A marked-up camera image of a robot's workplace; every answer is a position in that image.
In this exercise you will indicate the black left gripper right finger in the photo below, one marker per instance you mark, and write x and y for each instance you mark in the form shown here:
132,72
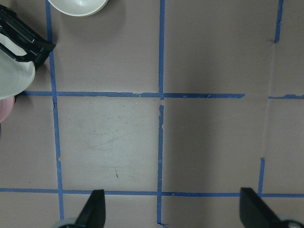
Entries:
254,213

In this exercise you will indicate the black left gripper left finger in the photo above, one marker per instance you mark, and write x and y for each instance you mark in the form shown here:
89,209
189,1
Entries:
93,212

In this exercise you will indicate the light blue plate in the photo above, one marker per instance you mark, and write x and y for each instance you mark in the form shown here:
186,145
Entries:
15,77

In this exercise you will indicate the pink plate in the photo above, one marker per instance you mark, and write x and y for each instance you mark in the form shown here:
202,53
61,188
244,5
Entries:
6,107

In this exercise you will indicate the black dish rack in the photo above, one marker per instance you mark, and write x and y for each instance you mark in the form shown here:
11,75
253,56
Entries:
37,49

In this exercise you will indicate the cream bowl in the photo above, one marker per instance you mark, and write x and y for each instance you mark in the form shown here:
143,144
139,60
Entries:
78,8

